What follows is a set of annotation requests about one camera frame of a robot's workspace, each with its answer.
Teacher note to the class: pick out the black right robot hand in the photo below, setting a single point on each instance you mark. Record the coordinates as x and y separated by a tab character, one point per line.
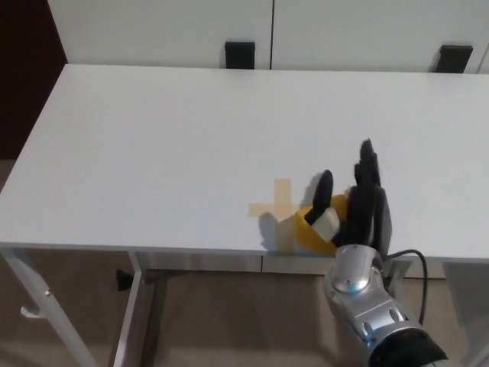
364	214

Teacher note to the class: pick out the white desk hook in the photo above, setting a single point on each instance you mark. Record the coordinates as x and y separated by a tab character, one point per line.
32	312

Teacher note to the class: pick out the dark brown wall panel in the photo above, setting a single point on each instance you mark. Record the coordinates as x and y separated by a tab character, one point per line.
23	72

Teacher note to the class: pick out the black partition bracket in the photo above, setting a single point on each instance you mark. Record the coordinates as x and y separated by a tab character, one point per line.
240	55
455	59

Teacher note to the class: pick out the black floor foot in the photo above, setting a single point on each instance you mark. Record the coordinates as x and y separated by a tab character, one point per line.
124	281

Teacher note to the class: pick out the grey desk crossbar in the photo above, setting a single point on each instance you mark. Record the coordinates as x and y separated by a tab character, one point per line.
248	273

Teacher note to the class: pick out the long beige tape strip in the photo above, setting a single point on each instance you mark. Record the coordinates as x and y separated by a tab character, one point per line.
282	191

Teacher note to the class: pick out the white partition panel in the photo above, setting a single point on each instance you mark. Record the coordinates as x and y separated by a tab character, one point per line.
363	32
160	32

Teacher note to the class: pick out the yellow rubber duck toy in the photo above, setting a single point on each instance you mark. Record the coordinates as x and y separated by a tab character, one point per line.
305	235

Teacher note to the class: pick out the white desk leg with hook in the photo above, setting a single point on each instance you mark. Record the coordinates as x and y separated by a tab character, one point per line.
42	294

